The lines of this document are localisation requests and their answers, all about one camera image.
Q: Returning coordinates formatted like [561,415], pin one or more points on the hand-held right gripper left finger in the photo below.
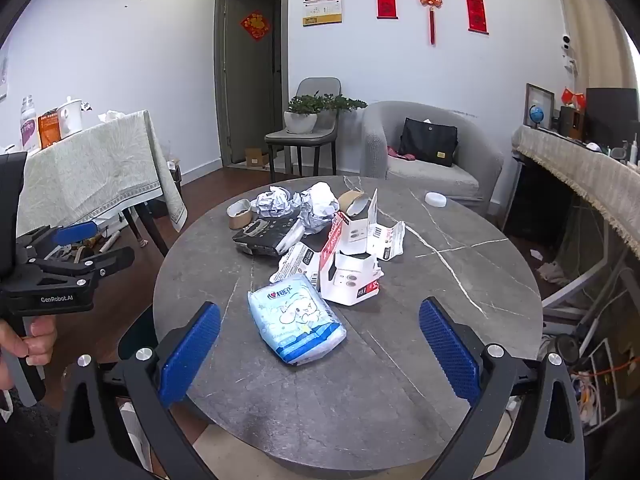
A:
[190,355]

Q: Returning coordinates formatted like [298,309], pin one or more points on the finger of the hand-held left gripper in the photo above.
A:
[110,261]
[75,233]

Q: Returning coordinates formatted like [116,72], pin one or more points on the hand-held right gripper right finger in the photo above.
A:
[450,355]

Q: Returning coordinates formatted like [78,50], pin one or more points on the blue trash bin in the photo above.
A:
[137,332]

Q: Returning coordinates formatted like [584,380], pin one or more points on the blue tissue packet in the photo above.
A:
[295,325]

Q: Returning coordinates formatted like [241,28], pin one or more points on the person's left hand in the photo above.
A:
[37,342]

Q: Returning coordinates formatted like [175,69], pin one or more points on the pale green tablecloth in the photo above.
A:
[90,170]

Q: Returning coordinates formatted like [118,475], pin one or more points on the orange box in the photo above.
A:
[49,132]

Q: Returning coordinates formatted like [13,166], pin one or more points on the white kettle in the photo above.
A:
[69,119]

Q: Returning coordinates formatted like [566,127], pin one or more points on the white bottle purple label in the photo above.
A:
[29,127]

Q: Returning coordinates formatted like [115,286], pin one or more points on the white crumpled tissue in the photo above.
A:
[111,116]

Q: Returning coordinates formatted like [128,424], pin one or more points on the white red cardboard box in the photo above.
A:
[350,280]

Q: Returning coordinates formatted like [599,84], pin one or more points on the small brown tape roll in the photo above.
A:
[239,220]

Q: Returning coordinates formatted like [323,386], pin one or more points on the black flat box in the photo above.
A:
[260,235]

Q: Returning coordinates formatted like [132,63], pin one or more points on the white plastic package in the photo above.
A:
[295,262]

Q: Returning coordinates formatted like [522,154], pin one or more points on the white round lid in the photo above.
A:
[435,199]

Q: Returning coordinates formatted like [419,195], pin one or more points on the crumpled grey paper ball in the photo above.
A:
[275,201]

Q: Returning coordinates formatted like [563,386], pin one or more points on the open cardboard box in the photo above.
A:
[256,157]

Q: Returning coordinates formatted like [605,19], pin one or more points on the grey armchair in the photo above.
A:
[470,160]

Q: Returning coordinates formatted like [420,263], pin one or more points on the crumpled white paper ball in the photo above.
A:
[320,205]

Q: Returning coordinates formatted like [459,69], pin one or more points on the black bag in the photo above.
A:
[427,142]

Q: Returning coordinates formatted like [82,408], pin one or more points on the grey green door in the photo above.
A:
[250,90]

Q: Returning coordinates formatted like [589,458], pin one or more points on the grey dining chair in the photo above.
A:
[295,139]

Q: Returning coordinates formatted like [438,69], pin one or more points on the beige fringed cloth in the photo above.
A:
[590,175]

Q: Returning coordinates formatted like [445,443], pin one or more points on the potted green plant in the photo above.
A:
[300,121]

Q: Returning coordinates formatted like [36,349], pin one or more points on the small blue globe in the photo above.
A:
[536,114]

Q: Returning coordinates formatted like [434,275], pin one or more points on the wooden speaker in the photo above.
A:
[572,121]

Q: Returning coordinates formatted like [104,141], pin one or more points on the framed picture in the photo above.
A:
[537,94]

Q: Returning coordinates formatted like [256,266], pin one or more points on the red diamond door sticker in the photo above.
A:
[255,25]

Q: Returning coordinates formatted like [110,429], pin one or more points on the small red flags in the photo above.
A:
[570,96]

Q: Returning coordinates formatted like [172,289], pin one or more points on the black monitor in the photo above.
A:
[612,115]

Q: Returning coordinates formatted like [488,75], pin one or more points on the white security camera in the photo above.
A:
[567,45]

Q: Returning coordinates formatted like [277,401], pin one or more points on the wall calendar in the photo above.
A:
[322,5]

